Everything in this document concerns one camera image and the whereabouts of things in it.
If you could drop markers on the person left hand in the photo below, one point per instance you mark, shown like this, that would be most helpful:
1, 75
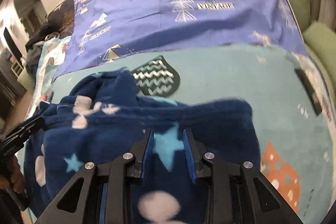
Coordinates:
11, 176

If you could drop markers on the teal printed bed quilt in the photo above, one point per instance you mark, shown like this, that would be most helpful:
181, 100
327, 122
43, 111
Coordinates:
296, 145

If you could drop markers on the green pillow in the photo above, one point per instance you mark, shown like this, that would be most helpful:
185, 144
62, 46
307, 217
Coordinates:
301, 9
321, 40

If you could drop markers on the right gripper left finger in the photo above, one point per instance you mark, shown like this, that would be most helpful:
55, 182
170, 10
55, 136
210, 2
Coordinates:
102, 193

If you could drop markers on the pink folded garment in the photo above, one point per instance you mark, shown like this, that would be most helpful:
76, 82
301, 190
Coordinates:
47, 98

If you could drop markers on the black phone on bed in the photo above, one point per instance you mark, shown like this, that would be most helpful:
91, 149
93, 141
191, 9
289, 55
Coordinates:
309, 91

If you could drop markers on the navy fleece baby onesie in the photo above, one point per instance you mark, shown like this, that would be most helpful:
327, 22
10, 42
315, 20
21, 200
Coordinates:
103, 117

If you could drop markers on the green pillow near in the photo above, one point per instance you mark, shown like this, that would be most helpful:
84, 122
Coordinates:
321, 40

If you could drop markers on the dark clothes pile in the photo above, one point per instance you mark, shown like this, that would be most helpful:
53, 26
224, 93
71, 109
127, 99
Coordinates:
35, 45

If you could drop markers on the blue tree-print pillowcase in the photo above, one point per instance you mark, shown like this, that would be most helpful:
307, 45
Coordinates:
107, 30

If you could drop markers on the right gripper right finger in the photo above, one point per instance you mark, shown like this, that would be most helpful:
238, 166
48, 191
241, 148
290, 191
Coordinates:
236, 193

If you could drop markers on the green pillow far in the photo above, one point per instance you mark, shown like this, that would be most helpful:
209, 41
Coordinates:
301, 9

